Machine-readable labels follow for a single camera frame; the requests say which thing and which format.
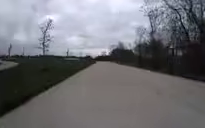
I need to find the grey concrete path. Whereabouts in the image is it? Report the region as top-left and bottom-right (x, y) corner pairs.
(0, 60), (205, 128)

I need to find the bare tree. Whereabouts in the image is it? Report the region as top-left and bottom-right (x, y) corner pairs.
(37, 18), (55, 57)

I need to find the dark grass verge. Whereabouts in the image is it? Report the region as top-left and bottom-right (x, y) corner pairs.
(111, 59), (205, 85)

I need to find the row of bare trees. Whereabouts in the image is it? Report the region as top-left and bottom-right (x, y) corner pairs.
(95, 0), (205, 78)

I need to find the dark grass field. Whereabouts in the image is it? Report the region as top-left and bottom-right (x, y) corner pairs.
(0, 57), (96, 122)

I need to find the pale side path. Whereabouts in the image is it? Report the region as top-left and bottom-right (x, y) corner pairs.
(0, 59), (20, 74)

